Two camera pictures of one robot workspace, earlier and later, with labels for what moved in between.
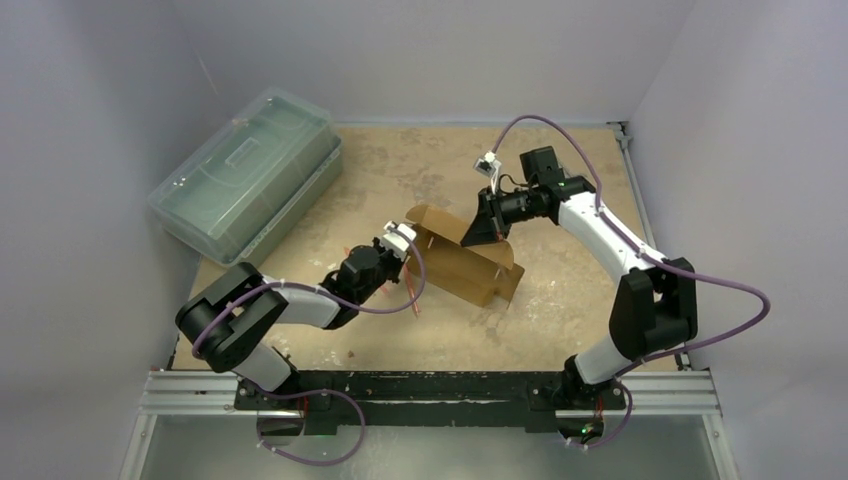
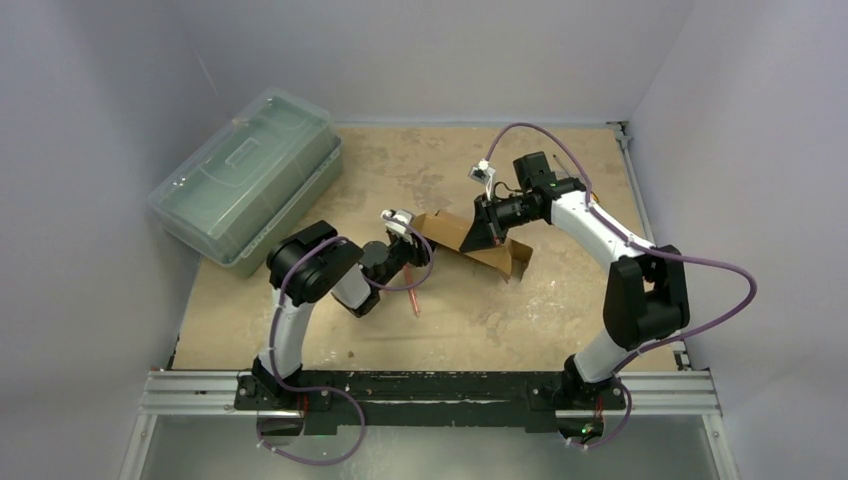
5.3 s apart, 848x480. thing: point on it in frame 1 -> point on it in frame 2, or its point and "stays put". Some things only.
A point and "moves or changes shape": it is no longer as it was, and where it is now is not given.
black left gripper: x=397 y=262 -> x=419 y=254
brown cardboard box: x=480 y=274 moves or changes shape
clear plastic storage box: x=249 y=176 stays put
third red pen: x=412 y=292 stays put
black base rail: x=528 y=399 stays put
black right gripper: x=495 y=217 stays put
